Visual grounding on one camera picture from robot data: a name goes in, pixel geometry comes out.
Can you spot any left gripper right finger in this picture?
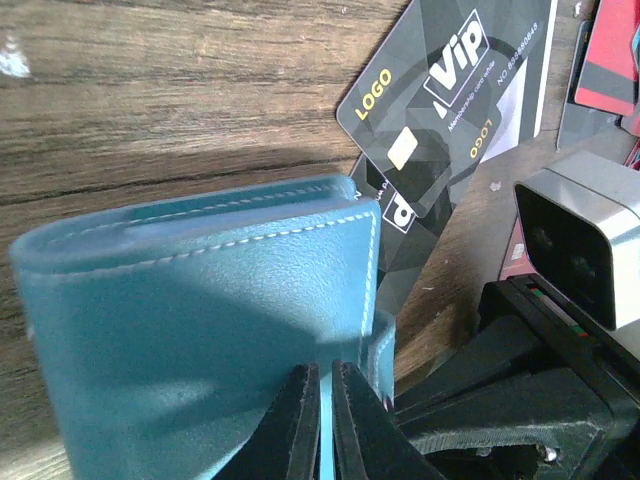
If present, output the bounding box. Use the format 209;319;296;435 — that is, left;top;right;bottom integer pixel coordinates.
332;360;444;480

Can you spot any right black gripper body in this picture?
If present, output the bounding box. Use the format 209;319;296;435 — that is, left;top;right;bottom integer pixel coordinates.
395;274;639;479

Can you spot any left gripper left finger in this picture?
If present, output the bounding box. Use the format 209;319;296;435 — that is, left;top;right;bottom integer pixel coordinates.
214;364;320;480

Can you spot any blue leather card holder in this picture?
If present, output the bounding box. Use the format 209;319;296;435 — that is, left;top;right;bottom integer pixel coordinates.
9;174;395;479

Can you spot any black VIP card centre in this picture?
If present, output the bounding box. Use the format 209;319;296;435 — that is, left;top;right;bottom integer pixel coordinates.
351;128;455;314

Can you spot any black vip card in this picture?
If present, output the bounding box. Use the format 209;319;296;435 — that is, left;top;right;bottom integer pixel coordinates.
351;128;455;314
336;0;557;216

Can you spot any black VIP card upper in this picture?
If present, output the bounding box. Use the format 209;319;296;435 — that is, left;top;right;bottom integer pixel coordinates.
336;0;557;216

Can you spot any red VIP card centre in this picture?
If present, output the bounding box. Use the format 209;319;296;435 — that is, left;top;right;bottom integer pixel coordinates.
574;0;639;116

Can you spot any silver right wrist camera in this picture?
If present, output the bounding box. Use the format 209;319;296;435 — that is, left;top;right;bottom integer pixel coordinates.
514;151;639;331

